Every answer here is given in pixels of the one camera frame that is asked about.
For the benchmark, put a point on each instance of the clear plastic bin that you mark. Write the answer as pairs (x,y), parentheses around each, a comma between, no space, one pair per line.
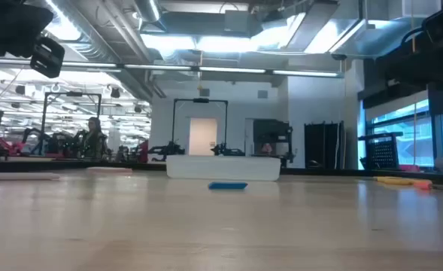
(221,168)

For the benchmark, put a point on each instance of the dark pen with orange cap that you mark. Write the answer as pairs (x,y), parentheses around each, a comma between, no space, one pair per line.
(422,184)

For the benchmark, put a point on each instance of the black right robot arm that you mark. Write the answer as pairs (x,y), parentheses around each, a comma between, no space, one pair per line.
(424,64)

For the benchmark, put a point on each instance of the blue eraser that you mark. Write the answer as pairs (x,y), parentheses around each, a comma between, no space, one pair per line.
(228,185)

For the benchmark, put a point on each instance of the black gantry frame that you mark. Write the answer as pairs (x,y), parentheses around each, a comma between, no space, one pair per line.
(200,100)
(72,94)

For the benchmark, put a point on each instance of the black background robot arm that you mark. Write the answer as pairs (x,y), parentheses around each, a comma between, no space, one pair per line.
(168,150)
(225,151)

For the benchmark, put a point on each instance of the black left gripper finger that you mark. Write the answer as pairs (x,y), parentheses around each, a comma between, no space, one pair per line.
(48,56)

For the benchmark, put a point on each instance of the grey wall vent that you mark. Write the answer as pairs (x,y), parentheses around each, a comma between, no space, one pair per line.
(204,92)
(263,94)

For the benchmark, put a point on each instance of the silver round duct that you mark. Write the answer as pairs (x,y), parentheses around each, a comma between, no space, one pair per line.
(147,9)

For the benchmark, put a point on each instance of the person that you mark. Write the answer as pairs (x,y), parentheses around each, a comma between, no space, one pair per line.
(93,141)

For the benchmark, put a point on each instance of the pale dotted board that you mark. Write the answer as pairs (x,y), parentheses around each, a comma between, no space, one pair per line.
(18,176)

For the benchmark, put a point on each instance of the long tube light bar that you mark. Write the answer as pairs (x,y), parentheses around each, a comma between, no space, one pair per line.
(228,70)

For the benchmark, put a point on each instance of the grey ceiling unit box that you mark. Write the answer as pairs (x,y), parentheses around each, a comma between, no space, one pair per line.
(236,20)

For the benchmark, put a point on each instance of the pink notepad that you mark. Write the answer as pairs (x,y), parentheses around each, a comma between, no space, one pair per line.
(108,169)

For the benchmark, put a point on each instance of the black folding screen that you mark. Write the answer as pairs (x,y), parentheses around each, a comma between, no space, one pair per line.
(319,145)

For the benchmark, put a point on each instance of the black equipment cabinet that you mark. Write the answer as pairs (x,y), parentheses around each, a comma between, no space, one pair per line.
(277,131)

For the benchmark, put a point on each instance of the black aluminium table frame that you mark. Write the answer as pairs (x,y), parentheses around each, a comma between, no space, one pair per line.
(319,171)

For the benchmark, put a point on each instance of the black plastic crate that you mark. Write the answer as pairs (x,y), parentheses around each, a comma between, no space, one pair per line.
(383,152)

